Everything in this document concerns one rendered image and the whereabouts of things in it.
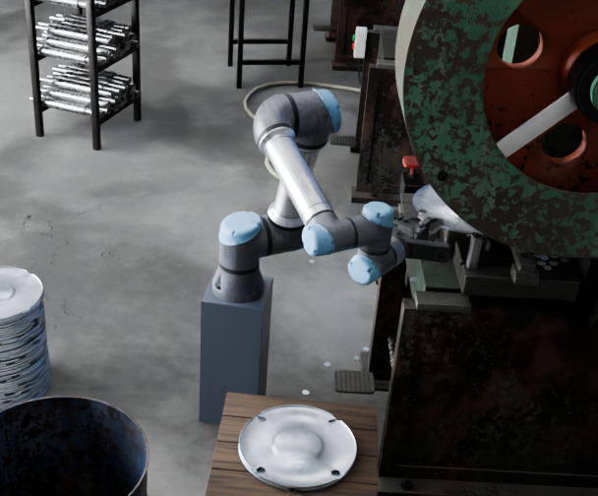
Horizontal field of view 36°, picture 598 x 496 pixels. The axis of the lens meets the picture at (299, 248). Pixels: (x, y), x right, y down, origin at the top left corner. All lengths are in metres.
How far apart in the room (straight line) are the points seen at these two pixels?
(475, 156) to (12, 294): 1.52
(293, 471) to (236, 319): 0.57
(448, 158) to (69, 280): 1.97
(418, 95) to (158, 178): 2.55
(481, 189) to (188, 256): 1.92
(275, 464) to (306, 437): 0.12
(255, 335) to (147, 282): 0.96
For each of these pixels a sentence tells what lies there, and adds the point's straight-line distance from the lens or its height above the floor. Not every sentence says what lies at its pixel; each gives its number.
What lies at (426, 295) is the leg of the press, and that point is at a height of 0.64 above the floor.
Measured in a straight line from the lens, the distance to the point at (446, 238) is 2.54.
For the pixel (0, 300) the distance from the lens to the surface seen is 2.86.
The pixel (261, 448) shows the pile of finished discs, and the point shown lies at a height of 0.36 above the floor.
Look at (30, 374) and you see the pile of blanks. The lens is 2.94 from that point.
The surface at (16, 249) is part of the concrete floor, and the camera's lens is 3.80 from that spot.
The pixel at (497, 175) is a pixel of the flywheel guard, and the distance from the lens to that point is 1.98.
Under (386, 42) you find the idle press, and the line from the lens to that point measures 4.23.
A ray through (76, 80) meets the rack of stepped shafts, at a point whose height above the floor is 0.27.
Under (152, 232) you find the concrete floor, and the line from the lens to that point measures 3.86.
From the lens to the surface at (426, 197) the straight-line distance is 2.57.
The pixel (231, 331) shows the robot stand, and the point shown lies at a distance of 2.68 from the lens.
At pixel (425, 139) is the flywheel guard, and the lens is 1.92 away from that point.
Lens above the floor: 1.94
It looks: 31 degrees down
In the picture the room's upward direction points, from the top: 5 degrees clockwise
